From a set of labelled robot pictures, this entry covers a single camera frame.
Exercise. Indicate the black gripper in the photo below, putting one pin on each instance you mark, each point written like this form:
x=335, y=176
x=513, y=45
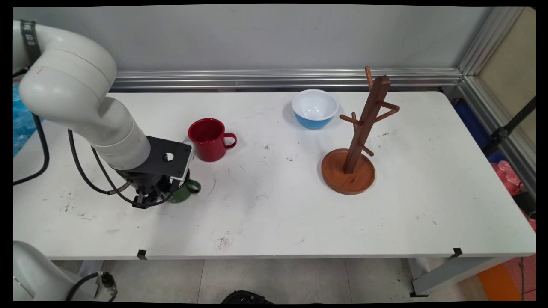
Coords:
x=143, y=182

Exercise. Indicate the green enamel mug white lettering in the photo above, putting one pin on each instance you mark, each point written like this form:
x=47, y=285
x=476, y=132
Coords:
x=184, y=192

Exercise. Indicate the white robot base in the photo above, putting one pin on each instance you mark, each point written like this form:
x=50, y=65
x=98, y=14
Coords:
x=34, y=273

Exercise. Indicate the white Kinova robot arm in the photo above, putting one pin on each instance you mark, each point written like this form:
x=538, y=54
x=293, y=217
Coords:
x=68, y=85

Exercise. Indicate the black tape piece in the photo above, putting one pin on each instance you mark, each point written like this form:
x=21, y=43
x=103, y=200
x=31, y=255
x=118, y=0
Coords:
x=141, y=254
x=457, y=252

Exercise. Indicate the red enamel mug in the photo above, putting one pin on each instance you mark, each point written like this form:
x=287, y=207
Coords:
x=207, y=139

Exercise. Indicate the black round object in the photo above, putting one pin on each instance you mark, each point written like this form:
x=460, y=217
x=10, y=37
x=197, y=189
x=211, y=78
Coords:
x=246, y=297

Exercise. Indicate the blue bubble wrap sheet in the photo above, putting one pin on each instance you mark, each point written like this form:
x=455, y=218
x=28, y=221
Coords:
x=21, y=124

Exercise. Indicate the blue bowl white inside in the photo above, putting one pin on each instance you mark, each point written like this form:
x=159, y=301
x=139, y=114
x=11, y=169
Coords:
x=314, y=107

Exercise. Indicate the wooden mug tree stand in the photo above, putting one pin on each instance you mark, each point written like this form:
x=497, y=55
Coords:
x=347, y=175

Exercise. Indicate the grey table leg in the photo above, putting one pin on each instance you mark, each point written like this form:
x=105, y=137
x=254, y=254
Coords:
x=454, y=273

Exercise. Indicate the blue plastic bag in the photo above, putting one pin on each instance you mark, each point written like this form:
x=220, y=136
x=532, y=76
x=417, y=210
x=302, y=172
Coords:
x=471, y=124

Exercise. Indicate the pink plastic bag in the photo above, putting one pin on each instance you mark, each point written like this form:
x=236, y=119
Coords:
x=507, y=177

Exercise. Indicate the orange box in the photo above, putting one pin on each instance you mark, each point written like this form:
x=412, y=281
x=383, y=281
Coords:
x=501, y=278

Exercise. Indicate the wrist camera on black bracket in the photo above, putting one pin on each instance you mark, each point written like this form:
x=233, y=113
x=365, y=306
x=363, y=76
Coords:
x=169, y=156

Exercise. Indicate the aluminium frame rail horizontal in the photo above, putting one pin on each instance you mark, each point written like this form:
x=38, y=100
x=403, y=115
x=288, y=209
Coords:
x=321, y=77

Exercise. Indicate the aluminium frame post slanted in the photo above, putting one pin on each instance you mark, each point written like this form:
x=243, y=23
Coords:
x=483, y=51

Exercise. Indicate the beige wall panel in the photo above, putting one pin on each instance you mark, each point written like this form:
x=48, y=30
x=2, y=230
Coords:
x=513, y=55

